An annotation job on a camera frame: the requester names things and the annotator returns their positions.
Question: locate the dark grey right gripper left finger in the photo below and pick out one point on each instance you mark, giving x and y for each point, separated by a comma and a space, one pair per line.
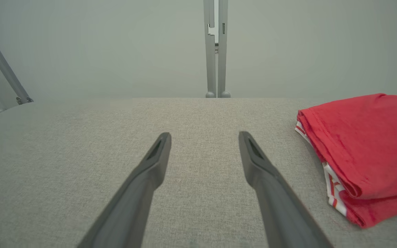
133, 206

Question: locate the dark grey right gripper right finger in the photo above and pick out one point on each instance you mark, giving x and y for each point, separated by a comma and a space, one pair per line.
281, 213

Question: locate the red shorts with white stripe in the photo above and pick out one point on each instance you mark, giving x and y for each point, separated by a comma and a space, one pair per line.
377, 212

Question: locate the red shirt with white sleeves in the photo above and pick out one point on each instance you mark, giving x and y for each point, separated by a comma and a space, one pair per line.
367, 137

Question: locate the grey partition post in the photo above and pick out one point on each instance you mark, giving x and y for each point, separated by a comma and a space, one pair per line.
210, 69
222, 69

